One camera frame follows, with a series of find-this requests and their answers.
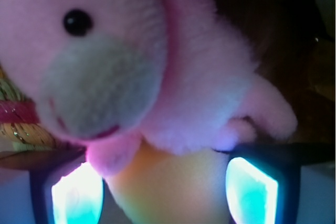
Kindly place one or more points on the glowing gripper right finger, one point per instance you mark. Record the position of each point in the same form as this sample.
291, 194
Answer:
281, 183

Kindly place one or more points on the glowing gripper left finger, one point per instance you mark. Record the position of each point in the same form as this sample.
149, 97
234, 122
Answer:
65, 188

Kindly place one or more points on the pink plush bunny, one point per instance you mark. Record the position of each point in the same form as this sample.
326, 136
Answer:
108, 74

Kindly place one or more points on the brown paper bag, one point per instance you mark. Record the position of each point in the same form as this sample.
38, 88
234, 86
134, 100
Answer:
295, 49

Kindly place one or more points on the multicolour rope candy cane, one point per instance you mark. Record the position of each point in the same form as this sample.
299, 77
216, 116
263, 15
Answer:
19, 122

